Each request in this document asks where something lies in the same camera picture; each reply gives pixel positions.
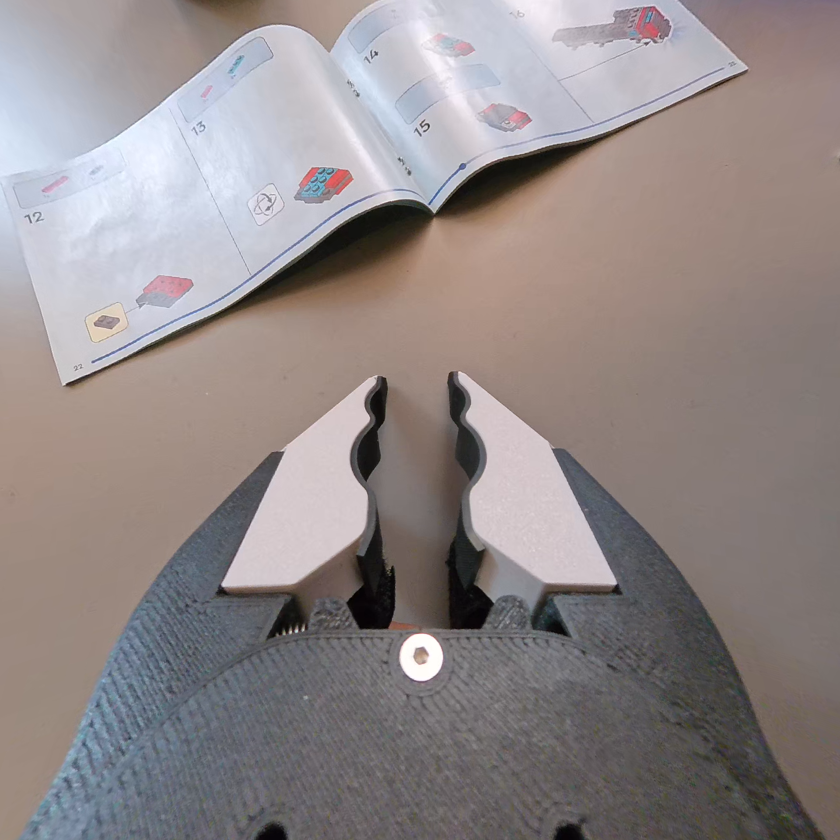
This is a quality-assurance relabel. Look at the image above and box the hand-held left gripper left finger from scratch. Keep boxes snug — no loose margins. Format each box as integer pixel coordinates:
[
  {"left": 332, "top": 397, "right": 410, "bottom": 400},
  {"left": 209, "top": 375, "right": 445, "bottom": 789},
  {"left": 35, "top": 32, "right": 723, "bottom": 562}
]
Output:
[{"left": 220, "top": 374, "right": 395, "bottom": 601}]

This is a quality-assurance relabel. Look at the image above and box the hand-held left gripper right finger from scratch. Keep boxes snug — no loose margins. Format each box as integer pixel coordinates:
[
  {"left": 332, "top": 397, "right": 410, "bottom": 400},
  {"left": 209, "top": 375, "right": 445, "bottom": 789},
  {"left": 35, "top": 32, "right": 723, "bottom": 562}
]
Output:
[{"left": 446, "top": 371, "right": 620, "bottom": 601}]

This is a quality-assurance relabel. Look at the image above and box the brick building instruction booklet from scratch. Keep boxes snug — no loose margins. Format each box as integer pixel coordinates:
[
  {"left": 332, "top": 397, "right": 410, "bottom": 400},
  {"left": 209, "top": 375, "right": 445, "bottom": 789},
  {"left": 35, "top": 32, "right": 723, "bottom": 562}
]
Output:
[{"left": 0, "top": 0, "right": 750, "bottom": 388}]

